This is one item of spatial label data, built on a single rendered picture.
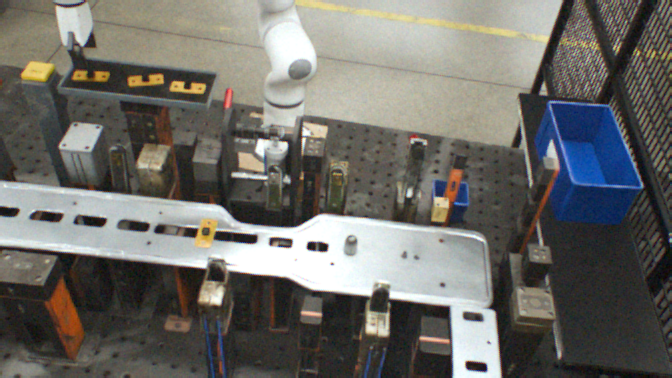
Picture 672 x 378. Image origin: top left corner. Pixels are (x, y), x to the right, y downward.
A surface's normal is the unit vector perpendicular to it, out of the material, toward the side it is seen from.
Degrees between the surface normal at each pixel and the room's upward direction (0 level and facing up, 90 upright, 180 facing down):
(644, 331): 0
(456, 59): 0
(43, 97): 90
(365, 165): 0
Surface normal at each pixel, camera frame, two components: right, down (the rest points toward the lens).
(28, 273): 0.07, -0.69
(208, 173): -0.09, 0.72
